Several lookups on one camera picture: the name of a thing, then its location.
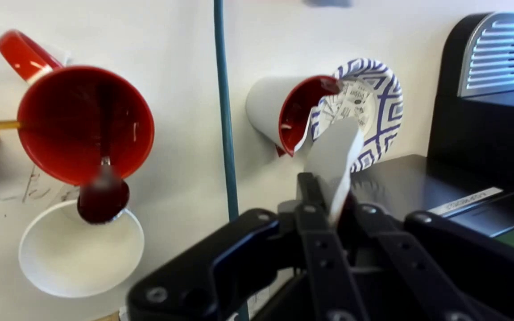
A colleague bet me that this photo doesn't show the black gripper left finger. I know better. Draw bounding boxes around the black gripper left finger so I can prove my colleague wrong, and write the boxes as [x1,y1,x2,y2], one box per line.
[127,172,371,321]

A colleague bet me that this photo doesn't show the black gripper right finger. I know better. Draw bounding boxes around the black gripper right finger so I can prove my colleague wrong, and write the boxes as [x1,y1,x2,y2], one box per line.
[352,204,514,321]

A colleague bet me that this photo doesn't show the broken white mug red inside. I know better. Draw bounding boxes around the broken white mug red inside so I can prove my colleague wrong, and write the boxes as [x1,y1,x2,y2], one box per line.
[245,74,344,159]

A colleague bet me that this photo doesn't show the red and white mug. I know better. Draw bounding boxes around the red and white mug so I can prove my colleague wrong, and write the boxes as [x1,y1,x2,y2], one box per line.
[0,29,157,190]

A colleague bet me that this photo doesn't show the black monitor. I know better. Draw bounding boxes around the black monitor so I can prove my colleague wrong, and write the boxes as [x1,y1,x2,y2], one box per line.
[425,10,514,193]

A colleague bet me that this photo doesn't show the blue patterned paper plate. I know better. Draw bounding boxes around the blue patterned paper plate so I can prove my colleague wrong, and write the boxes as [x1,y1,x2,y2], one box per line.
[309,56,407,175]

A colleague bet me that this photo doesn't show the paper cup with swirl print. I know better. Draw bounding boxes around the paper cup with swirl print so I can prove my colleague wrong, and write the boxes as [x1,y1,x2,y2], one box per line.
[16,199,146,300]

